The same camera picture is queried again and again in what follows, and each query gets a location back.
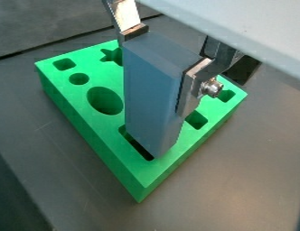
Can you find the green shape sorting board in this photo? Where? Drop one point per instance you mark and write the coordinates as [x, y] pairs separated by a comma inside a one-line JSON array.
[[83, 82]]

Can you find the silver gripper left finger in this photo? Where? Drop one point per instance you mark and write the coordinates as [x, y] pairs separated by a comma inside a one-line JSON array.
[[125, 18]]

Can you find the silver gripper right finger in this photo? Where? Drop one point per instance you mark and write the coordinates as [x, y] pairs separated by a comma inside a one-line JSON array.
[[198, 83]]

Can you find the blue rectangular block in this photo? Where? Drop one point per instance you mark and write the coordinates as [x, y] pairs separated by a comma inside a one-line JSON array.
[[154, 62]]

